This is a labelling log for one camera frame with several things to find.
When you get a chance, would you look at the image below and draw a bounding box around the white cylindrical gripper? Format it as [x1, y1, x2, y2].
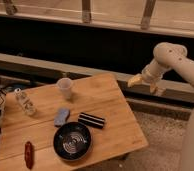
[127, 64, 163, 93]

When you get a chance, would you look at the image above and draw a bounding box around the dark ceramic bowl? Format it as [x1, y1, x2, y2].
[53, 122, 92, 161]

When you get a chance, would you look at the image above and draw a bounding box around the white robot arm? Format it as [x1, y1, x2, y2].
[127, 42, 194, 171]

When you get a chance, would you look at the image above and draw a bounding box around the black white striped box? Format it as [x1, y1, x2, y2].
[78, 113, 105, 129]

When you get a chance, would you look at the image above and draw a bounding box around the translucent plastic cup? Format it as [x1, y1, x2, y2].
[57, 78, 73, 100]

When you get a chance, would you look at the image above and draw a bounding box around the blue sponge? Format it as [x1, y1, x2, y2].
[54, 108, 70, 127]

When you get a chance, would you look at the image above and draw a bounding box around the wooden table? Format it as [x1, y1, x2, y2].
[0, 73, 148, 171]

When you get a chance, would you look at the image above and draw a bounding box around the clear plastic bottle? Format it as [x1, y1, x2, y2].
[14, 88, 36, 116]

